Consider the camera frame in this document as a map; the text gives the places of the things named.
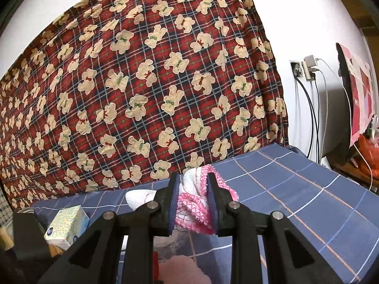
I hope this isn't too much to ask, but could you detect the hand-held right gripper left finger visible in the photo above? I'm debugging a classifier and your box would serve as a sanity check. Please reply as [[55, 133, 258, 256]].
[[37, 172, 181, 284]]

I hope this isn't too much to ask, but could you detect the pink white knitted cloth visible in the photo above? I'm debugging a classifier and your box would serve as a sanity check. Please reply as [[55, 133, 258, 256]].
[[175, 166, 239, 235]]

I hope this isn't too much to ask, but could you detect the pink patchwork cushion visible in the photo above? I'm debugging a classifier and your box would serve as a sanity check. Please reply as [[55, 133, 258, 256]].
[[338, 43, 375, 149]]

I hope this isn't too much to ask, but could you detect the wooden cabinet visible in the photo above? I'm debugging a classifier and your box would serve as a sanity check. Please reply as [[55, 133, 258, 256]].
[[336, 0, 379, 37]]

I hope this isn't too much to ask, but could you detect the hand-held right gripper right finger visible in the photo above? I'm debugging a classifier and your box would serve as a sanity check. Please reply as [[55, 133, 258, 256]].
[[206, 172, 360, 284]]

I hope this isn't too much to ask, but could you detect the blue plaid bed sheet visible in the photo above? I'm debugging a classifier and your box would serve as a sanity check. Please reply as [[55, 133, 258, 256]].
[[31, 142, 379, 284]]

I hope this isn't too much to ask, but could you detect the wall socket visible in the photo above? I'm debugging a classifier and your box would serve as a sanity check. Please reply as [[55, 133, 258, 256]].
[[289, 60, 303, 79]]

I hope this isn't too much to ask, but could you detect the white cable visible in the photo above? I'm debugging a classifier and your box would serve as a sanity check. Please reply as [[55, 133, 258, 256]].
[[316, 58, 374, 191]]

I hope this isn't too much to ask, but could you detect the floral tissue pack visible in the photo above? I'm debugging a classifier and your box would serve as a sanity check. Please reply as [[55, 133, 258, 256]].
[[44, 205, 90, 250]]

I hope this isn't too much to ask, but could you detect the orange plastic bag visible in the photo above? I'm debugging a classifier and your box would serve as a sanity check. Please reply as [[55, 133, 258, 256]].
[[354, 133, 379, 178]]

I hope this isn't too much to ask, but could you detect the black cable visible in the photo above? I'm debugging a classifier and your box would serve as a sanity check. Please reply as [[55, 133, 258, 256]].
[[311, 76, 323, 164], [295, 75, 315, 159]]

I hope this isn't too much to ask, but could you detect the white charger plug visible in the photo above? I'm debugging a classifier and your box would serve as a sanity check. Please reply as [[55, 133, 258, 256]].
[[303, 54, 319, 81]]

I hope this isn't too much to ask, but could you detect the black round board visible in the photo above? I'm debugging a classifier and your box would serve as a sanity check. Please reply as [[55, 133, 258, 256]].
[[322, 43, 356, 166]]

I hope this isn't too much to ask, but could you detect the white knit cloth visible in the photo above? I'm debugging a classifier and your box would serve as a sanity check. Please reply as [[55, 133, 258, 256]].
[[126, 190, 157, 212]]

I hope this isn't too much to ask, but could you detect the pink fluffy cloth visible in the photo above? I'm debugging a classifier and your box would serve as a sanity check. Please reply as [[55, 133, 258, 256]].
[[158, 257, 212, 284]]

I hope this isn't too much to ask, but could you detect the red plaid teddy bear blanket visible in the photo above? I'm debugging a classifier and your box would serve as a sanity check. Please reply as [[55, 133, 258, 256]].
[[0, 0, 289, 210]]

